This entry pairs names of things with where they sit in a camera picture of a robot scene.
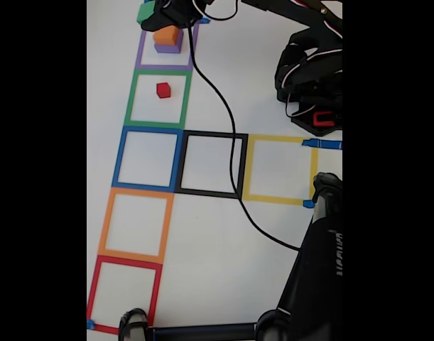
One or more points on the red printed clamp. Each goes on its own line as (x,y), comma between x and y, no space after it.
(323,122)

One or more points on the orange cube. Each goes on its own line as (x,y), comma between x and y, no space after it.
(165,37)

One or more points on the blue tape strip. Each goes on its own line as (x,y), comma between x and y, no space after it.
(205,20)
(308,204)
(323,144)
(90,324)

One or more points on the small red cube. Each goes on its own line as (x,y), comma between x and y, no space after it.
(163,90)

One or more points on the black camera tripod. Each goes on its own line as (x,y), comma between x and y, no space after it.
(316,266)

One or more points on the green square frame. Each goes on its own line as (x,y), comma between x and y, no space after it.
(129,103)

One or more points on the purple cube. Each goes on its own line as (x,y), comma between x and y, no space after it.
(167,49)

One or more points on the black square frame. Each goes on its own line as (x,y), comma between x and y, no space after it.
(179,163)

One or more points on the blue square frame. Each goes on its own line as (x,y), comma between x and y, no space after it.
(118,160)

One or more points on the yellow square frame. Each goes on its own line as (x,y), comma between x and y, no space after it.
(248,167)

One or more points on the green cube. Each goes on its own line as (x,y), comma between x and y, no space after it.
(145,12)

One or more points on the orange square frame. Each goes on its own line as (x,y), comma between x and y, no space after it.
(104,227)

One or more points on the red square frame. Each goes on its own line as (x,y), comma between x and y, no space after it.
(93,291)

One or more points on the purple square frame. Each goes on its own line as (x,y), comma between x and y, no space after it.
(141,49)

